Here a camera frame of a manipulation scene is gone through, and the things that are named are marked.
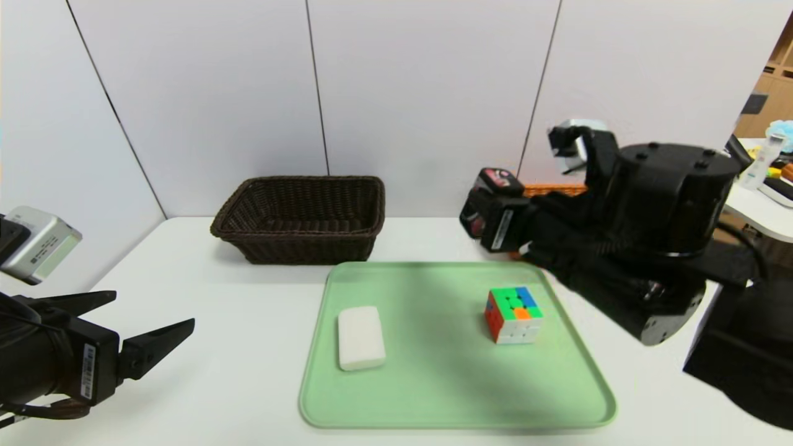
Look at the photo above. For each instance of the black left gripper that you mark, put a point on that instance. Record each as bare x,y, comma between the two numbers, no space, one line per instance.
94,369

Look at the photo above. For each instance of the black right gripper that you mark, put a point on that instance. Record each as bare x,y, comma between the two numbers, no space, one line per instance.
500,228

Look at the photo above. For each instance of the black red snack box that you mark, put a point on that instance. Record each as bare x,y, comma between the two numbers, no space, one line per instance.
500,178

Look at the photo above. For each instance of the colourful puzzle cube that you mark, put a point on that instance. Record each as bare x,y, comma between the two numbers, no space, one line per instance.
514,316

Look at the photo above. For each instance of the white soap bar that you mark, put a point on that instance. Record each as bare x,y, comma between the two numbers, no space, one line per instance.
360,337

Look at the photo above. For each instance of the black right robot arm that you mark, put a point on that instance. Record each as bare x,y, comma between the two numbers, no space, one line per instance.
669,204

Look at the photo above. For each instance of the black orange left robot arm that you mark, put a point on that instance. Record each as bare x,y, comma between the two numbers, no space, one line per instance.
25,359

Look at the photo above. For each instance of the orange wicker basket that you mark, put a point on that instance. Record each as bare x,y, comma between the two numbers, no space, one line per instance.
554,190

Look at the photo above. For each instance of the dark brown wicker basket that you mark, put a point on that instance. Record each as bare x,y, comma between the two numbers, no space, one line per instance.
297,244

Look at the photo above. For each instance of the green plastic tray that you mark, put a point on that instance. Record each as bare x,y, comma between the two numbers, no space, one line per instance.
433,384

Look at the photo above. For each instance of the black bag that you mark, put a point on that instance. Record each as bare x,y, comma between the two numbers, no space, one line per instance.
742,148

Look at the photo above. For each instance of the white side table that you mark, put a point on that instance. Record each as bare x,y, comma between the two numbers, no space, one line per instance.
765,214

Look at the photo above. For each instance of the clear plastic bottle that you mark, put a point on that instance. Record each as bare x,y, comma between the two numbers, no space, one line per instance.
761,162

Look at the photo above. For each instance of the dark grey box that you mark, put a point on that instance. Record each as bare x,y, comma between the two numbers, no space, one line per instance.
753,103

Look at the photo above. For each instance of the white flat tray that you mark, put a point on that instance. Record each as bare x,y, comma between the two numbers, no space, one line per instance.
777,192

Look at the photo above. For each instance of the grey woven bin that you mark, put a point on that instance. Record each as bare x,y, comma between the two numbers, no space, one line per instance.
779,248

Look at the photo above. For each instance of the blue fluffy sponge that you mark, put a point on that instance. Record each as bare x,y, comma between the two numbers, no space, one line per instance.
782,129

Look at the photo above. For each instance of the wooden shelf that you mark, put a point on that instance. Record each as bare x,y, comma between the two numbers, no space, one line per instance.
777,105

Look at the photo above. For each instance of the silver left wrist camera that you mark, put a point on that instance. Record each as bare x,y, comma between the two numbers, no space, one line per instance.
37,248

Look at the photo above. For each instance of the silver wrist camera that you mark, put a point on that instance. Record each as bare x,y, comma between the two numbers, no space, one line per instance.
37,248
579,139

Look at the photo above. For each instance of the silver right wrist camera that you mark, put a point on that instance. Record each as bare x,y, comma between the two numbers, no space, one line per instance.
579,139

